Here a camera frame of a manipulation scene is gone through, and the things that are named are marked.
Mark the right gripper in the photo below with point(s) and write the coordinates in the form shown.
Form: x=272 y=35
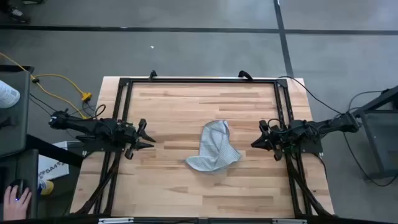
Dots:
x=280 y=137

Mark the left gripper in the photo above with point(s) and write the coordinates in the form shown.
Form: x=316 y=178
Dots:
x=129 y=137

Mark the grey microfiber towel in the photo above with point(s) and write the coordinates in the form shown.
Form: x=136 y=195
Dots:
x=214 y=146

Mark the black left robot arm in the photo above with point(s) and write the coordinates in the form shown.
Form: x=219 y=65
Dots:
x=84 y=126

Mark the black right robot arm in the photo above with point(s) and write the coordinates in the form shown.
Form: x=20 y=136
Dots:
x=326 y=126

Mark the black diagonal bar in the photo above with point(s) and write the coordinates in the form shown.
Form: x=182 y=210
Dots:
x=53 y=151

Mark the white printed box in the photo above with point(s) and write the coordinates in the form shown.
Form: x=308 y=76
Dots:
x=49 y=168

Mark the yellow shoe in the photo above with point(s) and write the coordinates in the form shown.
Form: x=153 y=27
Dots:
x=46 y=187

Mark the dark mouse desk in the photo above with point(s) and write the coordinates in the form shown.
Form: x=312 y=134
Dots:
x=29 y=165

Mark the black metal stand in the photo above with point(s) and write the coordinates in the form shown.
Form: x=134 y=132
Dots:
x=382 y=140

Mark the grey side desk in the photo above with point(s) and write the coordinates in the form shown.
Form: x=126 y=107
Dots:
x=15 y=130

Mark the white labelled bottle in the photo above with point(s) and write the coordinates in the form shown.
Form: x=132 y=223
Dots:
x=7 y=95

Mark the person's hand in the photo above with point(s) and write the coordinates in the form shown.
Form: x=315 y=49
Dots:
x=15 y=208

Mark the person's dark shoe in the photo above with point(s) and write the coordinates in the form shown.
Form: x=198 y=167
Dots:
x=17 y=14

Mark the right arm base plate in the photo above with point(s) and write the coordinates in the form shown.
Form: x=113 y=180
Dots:
x=314 y=147

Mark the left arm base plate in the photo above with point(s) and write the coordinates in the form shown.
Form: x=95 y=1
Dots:
x=93 y=147

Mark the small black frame clamp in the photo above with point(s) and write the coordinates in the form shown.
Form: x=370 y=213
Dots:
x=152 y=75

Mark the large black frame clamp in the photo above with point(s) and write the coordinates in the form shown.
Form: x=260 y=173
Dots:
x=245 y=74

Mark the black metal table frame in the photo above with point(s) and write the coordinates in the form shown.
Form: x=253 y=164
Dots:
x=202 y=81

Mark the silver table bracket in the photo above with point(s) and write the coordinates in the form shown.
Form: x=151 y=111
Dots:
x=115 y=221
x=289 y=221

